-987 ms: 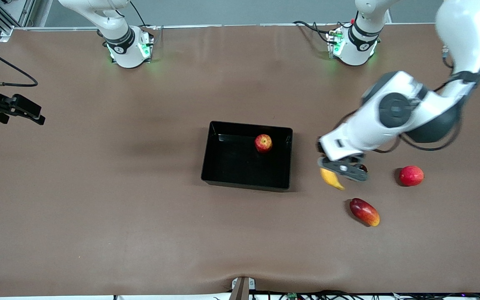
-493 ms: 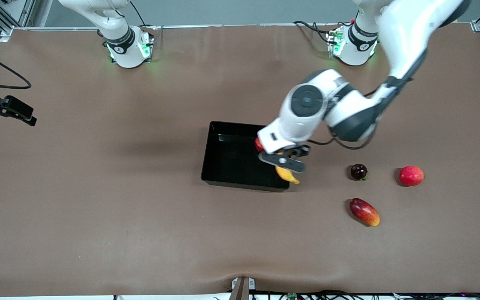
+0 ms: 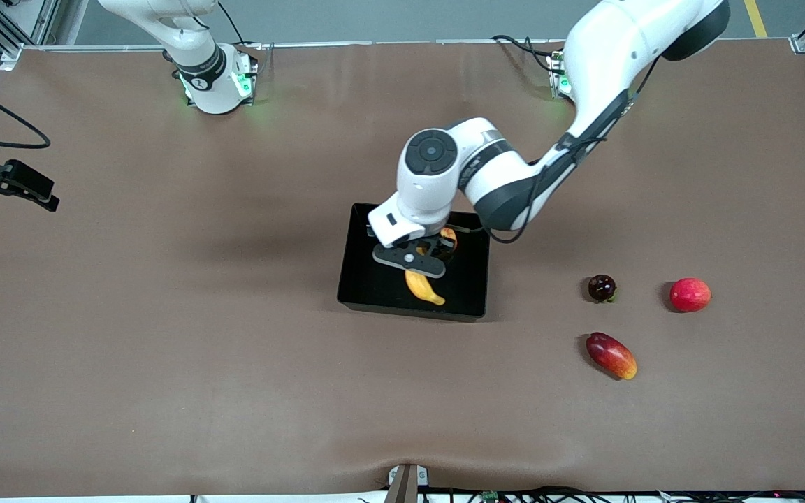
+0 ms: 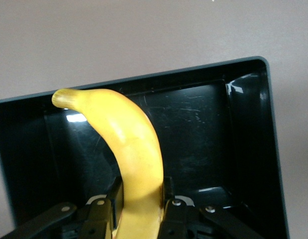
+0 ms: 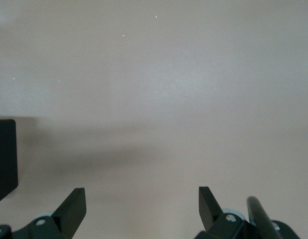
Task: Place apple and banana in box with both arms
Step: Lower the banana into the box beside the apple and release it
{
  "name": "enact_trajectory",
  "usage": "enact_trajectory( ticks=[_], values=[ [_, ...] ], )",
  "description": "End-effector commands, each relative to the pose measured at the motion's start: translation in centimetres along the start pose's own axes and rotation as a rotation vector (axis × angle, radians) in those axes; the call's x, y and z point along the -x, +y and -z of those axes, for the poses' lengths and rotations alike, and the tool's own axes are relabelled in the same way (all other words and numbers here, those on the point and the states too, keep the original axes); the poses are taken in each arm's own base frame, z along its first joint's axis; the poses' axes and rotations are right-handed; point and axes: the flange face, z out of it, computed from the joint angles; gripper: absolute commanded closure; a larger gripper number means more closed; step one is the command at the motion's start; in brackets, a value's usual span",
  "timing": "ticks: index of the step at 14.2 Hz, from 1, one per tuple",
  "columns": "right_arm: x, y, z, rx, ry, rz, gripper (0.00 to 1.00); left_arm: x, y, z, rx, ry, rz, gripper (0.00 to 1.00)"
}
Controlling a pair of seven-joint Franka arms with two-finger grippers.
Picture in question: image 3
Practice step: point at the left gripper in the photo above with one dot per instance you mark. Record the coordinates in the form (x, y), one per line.
(439, 245)

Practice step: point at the yellow banana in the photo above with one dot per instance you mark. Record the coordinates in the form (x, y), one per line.
(422, 286)

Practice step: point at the black plastic box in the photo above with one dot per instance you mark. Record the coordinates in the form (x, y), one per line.
(374, 286)

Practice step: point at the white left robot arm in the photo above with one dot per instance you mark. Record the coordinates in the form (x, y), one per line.
(500, 175)

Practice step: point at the plain red apple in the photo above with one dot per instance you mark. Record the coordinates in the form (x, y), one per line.
(690, 295)

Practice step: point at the brown table cover mat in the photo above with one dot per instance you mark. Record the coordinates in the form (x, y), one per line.
(402, 391)

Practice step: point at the dark purple mangosteen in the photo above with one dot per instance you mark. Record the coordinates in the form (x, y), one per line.
(602, 288)

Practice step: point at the red yellow mango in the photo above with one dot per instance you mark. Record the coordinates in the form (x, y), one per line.
(611, 355)

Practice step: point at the small green circuit board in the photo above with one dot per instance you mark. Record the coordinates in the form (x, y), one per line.
(490, 497)

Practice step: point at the grey metal table bracket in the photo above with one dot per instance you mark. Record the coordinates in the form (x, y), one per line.
(402, 485)

